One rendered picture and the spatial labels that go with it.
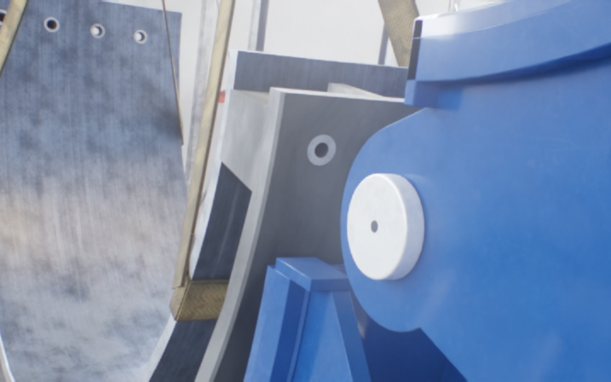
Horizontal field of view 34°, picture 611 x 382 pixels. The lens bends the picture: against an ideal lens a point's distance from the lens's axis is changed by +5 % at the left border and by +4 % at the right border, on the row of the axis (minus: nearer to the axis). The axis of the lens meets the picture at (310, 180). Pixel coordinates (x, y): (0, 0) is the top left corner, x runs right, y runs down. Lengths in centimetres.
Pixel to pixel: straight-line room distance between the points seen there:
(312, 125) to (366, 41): 907
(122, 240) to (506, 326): 240
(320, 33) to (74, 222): 708
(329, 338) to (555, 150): 49
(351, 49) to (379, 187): 922
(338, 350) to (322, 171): 28
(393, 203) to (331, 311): 24
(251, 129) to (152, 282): 184
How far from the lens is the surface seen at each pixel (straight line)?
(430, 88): 115
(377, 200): 120
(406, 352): 163
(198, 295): 170
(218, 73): 177
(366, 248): 122
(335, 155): 146
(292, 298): 140
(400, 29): 204
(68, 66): 354
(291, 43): 1004
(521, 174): 105
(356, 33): 1042
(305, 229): 148
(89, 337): 303
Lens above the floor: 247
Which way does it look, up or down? 10 degrees down
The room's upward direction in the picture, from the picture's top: 8 degrees clockwise
